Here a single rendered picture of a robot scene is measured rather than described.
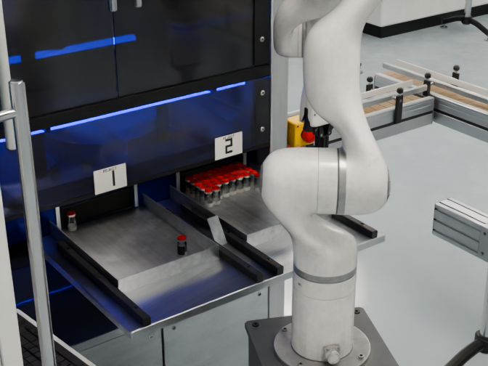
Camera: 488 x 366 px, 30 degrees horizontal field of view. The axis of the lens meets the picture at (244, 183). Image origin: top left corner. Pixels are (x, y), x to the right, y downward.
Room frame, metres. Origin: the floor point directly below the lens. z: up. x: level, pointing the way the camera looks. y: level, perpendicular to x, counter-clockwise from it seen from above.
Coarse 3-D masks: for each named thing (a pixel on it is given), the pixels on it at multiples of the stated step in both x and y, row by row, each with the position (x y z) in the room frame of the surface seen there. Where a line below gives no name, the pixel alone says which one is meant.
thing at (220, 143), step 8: (224, 136) 2.14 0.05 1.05; (232, 136) 2.15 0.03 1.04; (240, 136) 2.17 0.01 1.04; (216, 144) 2.12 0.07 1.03; (224, 144) 2.14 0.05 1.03; (232, 144) 2.15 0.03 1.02; (240, 144) 2.17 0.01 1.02; (216, 152) 2.12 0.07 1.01; (224, 152) 2.14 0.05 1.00; (232, 152) 2.15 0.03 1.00; (240, 152) 2.17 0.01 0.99
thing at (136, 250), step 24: (120, 216) 2.02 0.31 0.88; (144, 216) 2.02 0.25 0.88; (168, 216) 1.98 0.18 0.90; (72, 240) 1.84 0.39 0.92; (96, 240) 1.90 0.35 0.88; (120, 240) 1.90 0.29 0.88; (144, 240) 1.90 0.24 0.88; (168, 240) 1.90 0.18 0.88; (192, 240) 1.90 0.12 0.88; (96, 264) 1.74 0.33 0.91; (120, 264) 1.78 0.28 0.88; (144, 264) 1.78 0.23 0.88; (168, 264) 1.74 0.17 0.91; (192, 264) 1.77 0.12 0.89; (120, 288) 1.66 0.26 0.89
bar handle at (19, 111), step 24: (24, 96) 1.30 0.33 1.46; (0, 120) 1.27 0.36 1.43; (24, 120) 1.29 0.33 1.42; (24, 144) 1.29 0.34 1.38; (24, 168) 1.29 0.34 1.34; (24, 192) 1.29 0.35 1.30; (24, 216) 1.30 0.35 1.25; (48, 312) 1.30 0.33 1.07; (48, 336) 1.29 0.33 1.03; (48, 360) 1.29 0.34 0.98
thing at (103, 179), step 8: (104, 168) 1.94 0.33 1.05; (112, 168) 1.95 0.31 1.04; (120, 168) 1.96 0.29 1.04; (96, 176) 1.93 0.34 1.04; (104, 176) 1.94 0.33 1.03; (112, 176) 1.95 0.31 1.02; (120, 176) 1.96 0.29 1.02; (96, 184) 1.93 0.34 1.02; (104, 184) 1.94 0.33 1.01; (112, 184) 1.95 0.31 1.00; (120, 184) 1.96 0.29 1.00; (96, 192) 1.92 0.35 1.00
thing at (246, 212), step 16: (176, 192) 2.11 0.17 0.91; (256, 192) 2.16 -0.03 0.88; (208, 208) 2.06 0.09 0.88; (224, 208) 2.06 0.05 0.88; (240, 208) 2.06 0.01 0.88; (256, 208) 2.06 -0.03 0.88; (224, 224) 1.93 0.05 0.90; (240, 224) 1.98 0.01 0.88; (256, 224) 1.98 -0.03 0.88; (272, 224) 1.98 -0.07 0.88; (256, 240) 1.88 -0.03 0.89
